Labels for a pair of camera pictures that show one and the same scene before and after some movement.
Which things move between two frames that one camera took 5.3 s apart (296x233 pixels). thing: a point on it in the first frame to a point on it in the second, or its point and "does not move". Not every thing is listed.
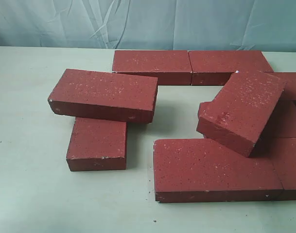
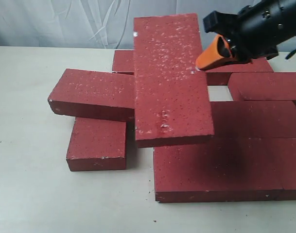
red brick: (97, 144) does not move
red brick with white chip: (235, 118) to (172, 103)
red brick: (238, 115) to (259, 119)
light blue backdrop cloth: (210, 25) does not move
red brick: (105, 96) does not move
